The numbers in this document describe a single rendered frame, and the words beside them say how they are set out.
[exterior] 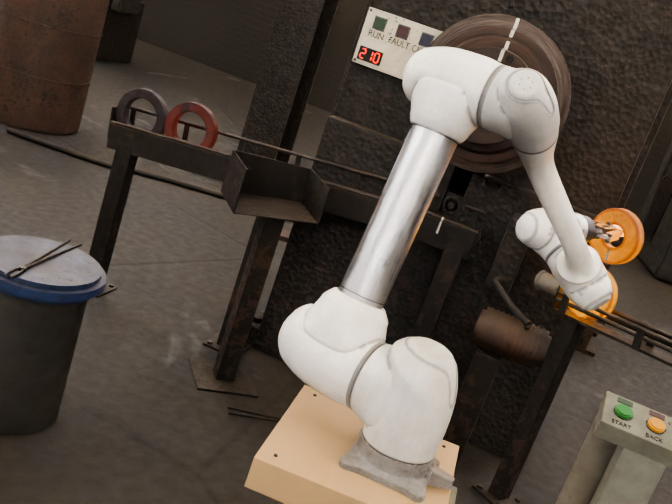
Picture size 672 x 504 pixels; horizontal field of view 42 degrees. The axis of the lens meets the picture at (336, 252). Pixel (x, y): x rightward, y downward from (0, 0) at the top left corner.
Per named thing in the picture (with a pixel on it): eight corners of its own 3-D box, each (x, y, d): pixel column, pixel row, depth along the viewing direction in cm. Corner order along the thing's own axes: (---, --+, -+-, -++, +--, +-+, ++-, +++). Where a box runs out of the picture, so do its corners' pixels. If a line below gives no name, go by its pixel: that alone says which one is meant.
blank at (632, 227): (603, 201, 246) (597, 201, 244) (651, 217, 235) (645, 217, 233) (588, 253, 250) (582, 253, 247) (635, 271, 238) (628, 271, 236)
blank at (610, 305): (574, 323, 251) (567, 323, 249) (567, 270, 254) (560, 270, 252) (622, 316, 240) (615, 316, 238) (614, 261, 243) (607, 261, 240)
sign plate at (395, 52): (353, 61, 284) (371, 6, 279) (426, 87, 279) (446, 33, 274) (351, 61, 282) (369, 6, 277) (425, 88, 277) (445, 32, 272)
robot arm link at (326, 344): (338, 414, 171) (253, 363, 181) (370, 411, 186) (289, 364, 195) (503, 53, 166) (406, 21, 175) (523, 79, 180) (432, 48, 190)
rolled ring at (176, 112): (219, 109, 286) (223, 108, 290) (169, 95, 290) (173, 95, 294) (209, 163, 291) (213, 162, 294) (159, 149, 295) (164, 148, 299)
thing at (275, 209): (171, 355, 284) (232, 149, 263) (247, 366, 294) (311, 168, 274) (180, 387, 266) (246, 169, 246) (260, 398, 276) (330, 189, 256)
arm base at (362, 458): (441, 513, 166) (450, 489, 165) (336, 465, 171) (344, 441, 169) (456, 473, 183) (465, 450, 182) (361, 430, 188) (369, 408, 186)
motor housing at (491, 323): (427, 444, 284) (486, 299, 268) (490, 473, 279) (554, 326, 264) (420, 461, 271) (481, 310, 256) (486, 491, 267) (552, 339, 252)
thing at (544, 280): (543, 288, 262) (549, 270, 260) (567, 299, 255) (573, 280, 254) (531, 288, 258) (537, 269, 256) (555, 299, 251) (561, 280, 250)
